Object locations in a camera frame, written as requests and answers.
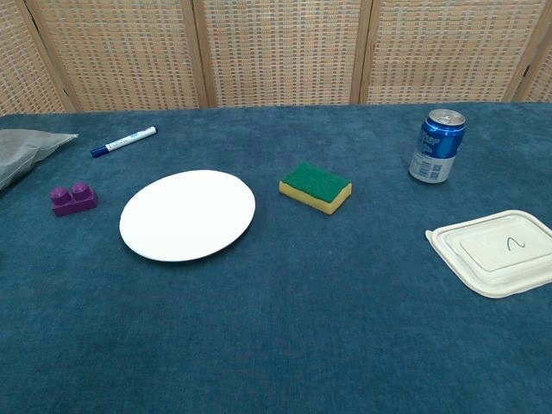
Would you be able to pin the white round plate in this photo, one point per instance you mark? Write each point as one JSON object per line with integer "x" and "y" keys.
{"x": 187, "y": 215}

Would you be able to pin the blue and white marker pen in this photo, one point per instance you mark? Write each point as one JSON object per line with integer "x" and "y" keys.
{"x": 123, "y": 141}

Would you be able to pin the purple toy brick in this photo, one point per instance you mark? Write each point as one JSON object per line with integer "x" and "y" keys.
{"x": 71, "y": 202}

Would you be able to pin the green and yellow sponge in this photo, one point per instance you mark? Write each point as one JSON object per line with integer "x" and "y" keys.
{"x": 316, "y": 186}

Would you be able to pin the blue table cloth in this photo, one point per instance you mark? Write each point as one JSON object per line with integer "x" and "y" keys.
{"x": 276, "y": 302}

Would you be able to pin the woven bamboo folding screen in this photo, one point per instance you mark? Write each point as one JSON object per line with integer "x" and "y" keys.
{"x": 276, "y": 52}

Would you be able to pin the blue and silver drink can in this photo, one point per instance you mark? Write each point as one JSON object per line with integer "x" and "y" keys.
{"x": 437, "y": 146}

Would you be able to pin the beige food container lid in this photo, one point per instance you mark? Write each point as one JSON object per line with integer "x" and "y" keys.
{"x": 491, "y": 252}

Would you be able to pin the grey cloth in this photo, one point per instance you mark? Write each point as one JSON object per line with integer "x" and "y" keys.
{"x": 21, "y": 151}

